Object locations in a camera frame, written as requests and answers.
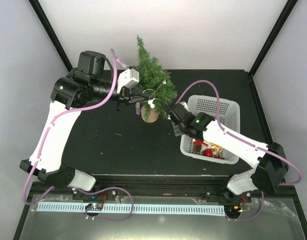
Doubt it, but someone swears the string of white lights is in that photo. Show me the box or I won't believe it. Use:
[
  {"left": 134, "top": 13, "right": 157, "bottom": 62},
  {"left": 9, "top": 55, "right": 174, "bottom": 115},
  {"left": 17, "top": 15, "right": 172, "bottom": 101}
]
[{"left": 134, "top": 79, "right": 173, "bottom": 116}]

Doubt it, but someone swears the small green christmas tree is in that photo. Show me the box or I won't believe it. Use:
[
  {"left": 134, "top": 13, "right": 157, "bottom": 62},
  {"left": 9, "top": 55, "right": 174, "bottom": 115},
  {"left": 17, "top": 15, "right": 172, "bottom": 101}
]
[{"left": 134, "top": 36, "right": 178, "bottom": 122}]

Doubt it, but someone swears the white plastic basket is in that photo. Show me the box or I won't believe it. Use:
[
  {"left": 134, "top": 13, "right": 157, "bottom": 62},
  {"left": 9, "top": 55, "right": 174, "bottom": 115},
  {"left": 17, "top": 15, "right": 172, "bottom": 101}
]
[{"left": 180, "top": 95, "right": 241, "bottom": 165}]

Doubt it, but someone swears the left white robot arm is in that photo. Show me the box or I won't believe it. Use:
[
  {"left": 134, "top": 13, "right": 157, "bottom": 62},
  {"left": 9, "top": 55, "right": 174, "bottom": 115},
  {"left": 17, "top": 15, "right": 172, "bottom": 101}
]
[{"left": 19, "top": 50, "right": 149, "bottom": 200}]

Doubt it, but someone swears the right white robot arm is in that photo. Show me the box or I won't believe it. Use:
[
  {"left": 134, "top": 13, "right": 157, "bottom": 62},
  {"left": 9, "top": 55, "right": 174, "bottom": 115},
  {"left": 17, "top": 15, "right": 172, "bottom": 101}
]
[{"left": 167, "top": 103, "right": 289, "bottom": 202}]

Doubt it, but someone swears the pile of christmas ornaments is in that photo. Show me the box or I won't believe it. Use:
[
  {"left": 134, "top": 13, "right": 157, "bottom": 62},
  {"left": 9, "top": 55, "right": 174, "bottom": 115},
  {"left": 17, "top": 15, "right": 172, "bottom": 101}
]
[{"left": 192, "top": 139, "right": 223, "bottom": 159}]

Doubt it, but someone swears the right circuit board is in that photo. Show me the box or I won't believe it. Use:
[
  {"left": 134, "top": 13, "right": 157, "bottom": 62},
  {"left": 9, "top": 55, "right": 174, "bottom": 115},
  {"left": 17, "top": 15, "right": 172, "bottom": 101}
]
[{"left": 224, "top": 205, "right": 244, "bottom": 213}]

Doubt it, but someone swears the circuit board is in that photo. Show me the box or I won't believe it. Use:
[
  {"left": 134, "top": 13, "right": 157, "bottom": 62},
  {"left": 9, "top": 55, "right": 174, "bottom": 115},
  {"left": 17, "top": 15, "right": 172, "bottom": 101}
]
[
  {"left": 85, "top": 203, "right": 103, "bottom": 211},
  {"left": 224, "top": 205, "right": 244, "bottom": 213}
]

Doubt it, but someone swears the left circuit board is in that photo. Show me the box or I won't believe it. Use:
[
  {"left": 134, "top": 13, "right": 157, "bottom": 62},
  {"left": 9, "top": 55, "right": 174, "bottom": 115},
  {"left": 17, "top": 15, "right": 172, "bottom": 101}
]
[{"left": 85, "top": 203, "right": 103, "bottom": 211}]

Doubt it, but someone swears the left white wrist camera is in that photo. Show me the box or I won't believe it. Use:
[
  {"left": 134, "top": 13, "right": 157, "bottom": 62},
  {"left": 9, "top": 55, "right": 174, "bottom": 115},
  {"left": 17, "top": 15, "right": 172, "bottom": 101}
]
[{"left": 116, "top": 68, "right": 140, "bottom": 93}]

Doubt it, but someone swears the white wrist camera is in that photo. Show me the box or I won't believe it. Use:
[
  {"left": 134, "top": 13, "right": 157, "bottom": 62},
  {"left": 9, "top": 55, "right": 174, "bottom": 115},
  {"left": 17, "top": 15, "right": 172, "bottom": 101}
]
[
  {"left": 116, "top": 68, "right": 140, "bottom": 93},
  {"left": 171, "top": 101, "right": 186, "bottom": 137}
]

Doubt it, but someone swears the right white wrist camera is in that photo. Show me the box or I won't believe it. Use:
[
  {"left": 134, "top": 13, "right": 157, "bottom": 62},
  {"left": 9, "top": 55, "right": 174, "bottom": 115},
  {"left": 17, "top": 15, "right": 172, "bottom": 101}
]
[{"left": 171, "top": 101, "right": 186, "bottom": 137}]

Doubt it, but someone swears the left black frame post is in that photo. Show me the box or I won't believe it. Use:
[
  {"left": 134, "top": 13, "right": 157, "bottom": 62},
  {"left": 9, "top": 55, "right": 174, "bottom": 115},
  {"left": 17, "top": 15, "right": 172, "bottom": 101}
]
[{"left": 28, "top": 0, "right": 73, "bottom": 72}]

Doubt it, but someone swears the black frame post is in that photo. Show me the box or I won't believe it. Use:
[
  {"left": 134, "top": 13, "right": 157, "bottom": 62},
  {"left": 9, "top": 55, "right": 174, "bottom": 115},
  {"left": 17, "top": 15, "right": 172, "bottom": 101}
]
[
  {"left": 28, "top": 0, "right": 73, "bottom": 72},
  {"left": 248, "top": 0, "right": 298, "bottom": 77}
]

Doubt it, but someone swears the black aluminium rail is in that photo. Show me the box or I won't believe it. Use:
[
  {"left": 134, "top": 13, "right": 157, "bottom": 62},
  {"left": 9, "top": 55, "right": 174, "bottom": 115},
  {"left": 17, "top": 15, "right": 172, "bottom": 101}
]
[{"left": 29, "top": 175, "right": 297, "bottom": 203}]

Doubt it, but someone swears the white slotted cable duct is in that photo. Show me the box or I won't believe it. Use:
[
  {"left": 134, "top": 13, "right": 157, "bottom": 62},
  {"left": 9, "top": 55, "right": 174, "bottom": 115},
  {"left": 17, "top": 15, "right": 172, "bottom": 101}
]
[{"left": 36, "top": 202, "right": 225, "bottom": 217}]

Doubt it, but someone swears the right black frame post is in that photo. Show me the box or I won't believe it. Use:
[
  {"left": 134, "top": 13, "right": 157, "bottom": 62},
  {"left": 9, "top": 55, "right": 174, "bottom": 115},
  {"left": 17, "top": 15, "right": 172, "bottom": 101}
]
[{"left": 248, "top": 0, "right": 298, "bottom": 77}]

